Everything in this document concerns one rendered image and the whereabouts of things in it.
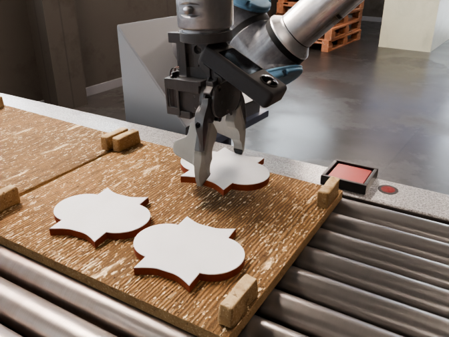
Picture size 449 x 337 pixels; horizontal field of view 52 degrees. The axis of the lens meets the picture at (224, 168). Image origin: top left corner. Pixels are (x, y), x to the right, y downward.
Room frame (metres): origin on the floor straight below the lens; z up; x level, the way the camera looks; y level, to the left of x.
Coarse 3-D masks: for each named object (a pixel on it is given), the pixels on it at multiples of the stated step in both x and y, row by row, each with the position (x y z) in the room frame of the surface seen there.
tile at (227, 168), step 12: (216, 156) 0.66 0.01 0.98; (228, 156) 0.66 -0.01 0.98; (240, 156) 0.66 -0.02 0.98; (192, 168) 0.62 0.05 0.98; (216, 168) 0.62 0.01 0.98; (228, 168) 0.62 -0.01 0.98; (240, 168) 0.62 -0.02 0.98; (252, 168) 0.62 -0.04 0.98; (264, 168) 0.62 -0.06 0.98; (180, 180) 0.59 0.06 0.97; (192, 180) 0.59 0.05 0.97; (216, 180) 0.58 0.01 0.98; (228, 180) 0.58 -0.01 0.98; (240, 180) 0.58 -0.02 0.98; (252, 180) 0.59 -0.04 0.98; (264, 180) 0.59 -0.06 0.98
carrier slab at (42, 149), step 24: (0, 120) 0.94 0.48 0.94; (24, 120) 0.94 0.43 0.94; (48, 120) 0.94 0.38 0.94; (0, 144) 0.81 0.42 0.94; (24, 144) 0.81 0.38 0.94; (48, 144) 0.81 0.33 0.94; (72, 144) 0.81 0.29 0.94; (96, 144) 0.81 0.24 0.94; (0, 168) 0.71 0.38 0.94; (24, 168) 0.71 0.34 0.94; (48, 168) 0.71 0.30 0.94; (72, 168) 0.71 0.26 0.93; (24, 192) 0.63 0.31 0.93
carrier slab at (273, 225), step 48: (144, 144) 0.81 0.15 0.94; (48, 192) 0.62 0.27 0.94; (96, 192) 0.62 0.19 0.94; (144, 192) 0.62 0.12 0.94; (192, 192) 0.62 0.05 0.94; (240, 192) 0.62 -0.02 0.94; (288, 192) 0.62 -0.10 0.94; (0, 240) 0.51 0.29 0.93; (48, 240) 0.50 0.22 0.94; (240, 240) 0.50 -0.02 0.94; (288, 240) 0.50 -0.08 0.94; (96, 288) 0.42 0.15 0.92; (144, 288) 0.40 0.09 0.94
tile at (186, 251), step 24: (144, 240) 0.48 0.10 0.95; (168, 240) 0.48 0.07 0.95; (192, 240) 0.48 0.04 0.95; (216, 240) 0.48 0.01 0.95; (144, 264) 0.43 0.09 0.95; (168, 264) 0.43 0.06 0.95; (192, 264) 0.43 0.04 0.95; (216, 264) 0.43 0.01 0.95; (240, 264) 0.43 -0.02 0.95; (192, 288) 0.40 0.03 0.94
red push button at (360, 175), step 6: (336, 168) 0.72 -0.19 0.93; (342, 168) 0.72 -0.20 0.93; (348, 168) 0.72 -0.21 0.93; (354, 168) 0.72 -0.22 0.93; (360, 168) 0.72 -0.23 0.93; (330, 174) 0.70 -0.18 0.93; (336, 174) 0.70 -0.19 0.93; (342, 174) 0.70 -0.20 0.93; (348, 174) 0.70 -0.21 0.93; (354, 174) 0.70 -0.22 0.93; (360, 174) 0.70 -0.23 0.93; (366, 174) 0.70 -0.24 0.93; (354, 180) 0.68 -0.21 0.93; (360, 180) 0.68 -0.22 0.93
